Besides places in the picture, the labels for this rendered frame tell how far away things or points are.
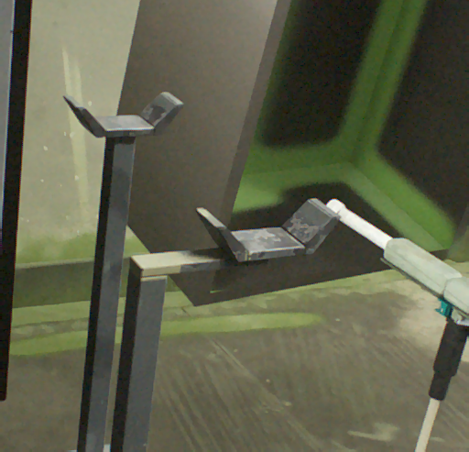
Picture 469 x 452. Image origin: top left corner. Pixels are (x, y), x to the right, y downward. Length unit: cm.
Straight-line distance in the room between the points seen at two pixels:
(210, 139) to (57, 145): 100
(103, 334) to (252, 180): 155
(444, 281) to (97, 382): 121
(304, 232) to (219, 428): 184
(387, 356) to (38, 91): 102
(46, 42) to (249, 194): 79
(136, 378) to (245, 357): 212
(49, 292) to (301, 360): 60
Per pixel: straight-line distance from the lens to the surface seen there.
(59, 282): 286
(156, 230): 211
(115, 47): 302
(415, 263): 210
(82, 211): 289
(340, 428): 258
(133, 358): 67
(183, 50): 199
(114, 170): 85
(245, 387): 267
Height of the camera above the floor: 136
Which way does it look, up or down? 22 degrees down
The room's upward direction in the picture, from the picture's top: 8 degrees clockwise
